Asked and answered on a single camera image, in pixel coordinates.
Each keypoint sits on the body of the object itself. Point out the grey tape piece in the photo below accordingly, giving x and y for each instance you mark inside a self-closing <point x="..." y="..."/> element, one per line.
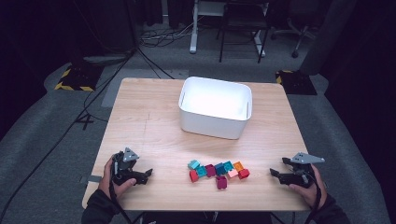
<point x="94" y="179"/>

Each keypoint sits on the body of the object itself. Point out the magenta toy block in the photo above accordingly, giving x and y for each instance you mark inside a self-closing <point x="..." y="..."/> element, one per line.
<point x="210" y="170"/>
<point x="221" y="182"/>

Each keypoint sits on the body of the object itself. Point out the grey curtain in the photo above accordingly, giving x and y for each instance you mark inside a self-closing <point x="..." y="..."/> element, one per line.
<point x="327" y="40"/>

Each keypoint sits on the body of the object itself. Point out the person's right hand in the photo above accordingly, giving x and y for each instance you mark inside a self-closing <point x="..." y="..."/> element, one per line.
<point x="316" y="193"/>

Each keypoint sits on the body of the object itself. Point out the pink toy block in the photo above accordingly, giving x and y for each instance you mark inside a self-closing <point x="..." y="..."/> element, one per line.
<point x="232" y="173"/>

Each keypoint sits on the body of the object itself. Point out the white desk frame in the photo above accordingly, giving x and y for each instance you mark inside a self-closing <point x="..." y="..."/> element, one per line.
<point x="193" y="31"/>

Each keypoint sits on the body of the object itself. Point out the black tape cross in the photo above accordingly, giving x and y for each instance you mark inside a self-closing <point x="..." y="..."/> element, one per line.
<point x="84" y="120"/>

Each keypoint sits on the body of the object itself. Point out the light teal toy block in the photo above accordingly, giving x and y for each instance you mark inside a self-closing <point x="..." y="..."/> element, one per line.
<point x="193" y="164"/>

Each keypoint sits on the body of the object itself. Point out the grey flat stand base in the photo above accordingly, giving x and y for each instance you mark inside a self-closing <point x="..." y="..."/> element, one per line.
<point x="106" y="59"/>

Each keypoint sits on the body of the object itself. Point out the office chair base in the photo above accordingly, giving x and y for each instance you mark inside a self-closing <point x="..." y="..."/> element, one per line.
<point x="299" y="40"/>

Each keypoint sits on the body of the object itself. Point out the blue toy block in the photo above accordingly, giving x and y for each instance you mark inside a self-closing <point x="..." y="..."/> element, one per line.
<point x="220" y="169"/>

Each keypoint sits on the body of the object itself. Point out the white plastic bin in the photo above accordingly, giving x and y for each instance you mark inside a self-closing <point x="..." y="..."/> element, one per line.
<point x="214" y="124"/>

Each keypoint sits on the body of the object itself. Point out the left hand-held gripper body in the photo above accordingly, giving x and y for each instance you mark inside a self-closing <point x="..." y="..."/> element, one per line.
<point x="123" y="169"/>

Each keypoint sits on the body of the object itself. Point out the person's left hand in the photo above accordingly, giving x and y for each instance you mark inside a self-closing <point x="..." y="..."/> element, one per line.
<point x="106" y="182"/>

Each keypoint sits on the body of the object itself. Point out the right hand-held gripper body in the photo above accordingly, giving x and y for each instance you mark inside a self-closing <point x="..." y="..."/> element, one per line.
<point x="300" y="177"/>

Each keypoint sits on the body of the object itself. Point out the black chair frame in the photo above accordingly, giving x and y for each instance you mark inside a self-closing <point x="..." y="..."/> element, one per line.
<point x="243" y="22"/>

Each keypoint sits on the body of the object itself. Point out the red toy block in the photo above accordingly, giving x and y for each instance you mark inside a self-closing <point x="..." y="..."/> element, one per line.
<point x="243" y="173"/>
<point x="193" y="176"/>

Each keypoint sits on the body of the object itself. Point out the black yellow striped stand base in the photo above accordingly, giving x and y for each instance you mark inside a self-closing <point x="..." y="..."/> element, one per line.
<point x="296" y="83"/>
<point x="77" y="79"/>

